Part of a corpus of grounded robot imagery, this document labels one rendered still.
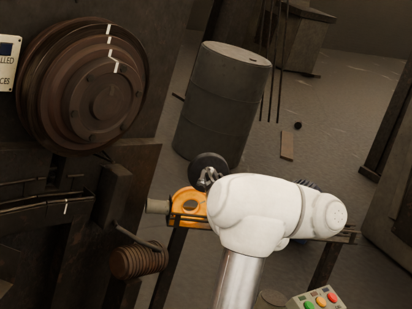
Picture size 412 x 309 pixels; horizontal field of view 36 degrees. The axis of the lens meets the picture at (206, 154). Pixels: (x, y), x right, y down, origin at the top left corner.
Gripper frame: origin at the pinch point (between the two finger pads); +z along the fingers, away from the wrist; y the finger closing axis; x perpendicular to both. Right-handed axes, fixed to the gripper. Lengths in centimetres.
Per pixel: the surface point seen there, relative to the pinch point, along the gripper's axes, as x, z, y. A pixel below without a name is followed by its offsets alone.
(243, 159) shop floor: -105, 269, 102
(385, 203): -66, 155, 171
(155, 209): -24.9, 6.9, -13.5
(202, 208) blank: -21.0, 8.0, 4.5
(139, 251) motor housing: -38.4, -2.8, -16.7
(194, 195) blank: -15.9, 8.3, 0.0
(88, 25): 43, -10, -54
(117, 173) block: -11.6, 4.5, -31.7
